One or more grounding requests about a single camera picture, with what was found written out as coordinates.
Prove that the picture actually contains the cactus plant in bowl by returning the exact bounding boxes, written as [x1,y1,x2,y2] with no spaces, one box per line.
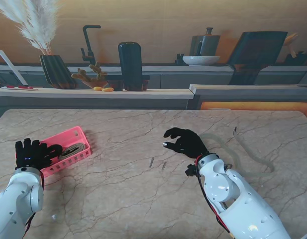
[70,61,108,89]

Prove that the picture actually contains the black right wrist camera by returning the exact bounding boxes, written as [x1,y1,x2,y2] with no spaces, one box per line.
[185,163,198,178]

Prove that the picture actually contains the grey pot with lid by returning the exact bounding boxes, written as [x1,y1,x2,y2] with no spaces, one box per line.
[189,27,221,57]

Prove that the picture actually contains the plate with red slices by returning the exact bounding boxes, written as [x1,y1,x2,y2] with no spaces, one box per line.
[0,85,39,91]

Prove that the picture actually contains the red black left arm cables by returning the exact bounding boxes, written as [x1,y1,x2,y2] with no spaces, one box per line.
[23,169,46,236]

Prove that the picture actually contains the tall dark canister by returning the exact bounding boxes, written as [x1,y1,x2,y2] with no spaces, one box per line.
[117,41,144,92]

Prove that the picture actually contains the white leaning board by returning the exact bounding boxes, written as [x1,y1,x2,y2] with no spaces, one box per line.
[0,49,28,87]

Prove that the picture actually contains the white speckled bowl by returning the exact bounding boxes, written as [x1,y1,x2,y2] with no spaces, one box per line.
[182,55,221,66]

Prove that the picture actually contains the white pampas grass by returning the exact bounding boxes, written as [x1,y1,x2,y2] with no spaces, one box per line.
[0,0,59,56]

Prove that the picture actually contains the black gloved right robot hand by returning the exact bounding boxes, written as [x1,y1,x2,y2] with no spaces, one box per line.
[162,127,210,159]

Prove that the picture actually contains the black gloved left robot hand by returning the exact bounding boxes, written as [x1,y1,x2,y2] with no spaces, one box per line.
[14,138,64,171]

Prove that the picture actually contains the dark ribbed vase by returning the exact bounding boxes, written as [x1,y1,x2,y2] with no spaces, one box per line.
[39,54,78,90]

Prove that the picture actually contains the grey counter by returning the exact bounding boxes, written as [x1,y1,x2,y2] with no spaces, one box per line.
[189,84,307,111]

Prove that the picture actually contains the red black right arm cables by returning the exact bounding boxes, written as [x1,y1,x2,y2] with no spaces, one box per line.
[195,159,231,235]

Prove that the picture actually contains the pale beige webbing belt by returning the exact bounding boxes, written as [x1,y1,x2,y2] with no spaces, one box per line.
[200,126,275,178]

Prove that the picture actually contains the black kitchen faucet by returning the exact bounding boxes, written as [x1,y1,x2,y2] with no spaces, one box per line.
[80,24,102,66]

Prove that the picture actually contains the dark utensil holder with utensils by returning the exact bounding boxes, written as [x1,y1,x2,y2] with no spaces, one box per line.
[284,32,307,66]

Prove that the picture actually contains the pink plastic storage basket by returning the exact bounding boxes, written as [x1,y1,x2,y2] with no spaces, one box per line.
[38,126,92,179]

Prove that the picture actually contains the beige braided belt black leather ends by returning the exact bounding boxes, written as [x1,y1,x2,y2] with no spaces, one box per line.
[58,142,87,161]

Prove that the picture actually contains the red black arm cables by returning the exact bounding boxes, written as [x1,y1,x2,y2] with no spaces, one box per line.
[23,169,46,236]
[195,159,231,235]

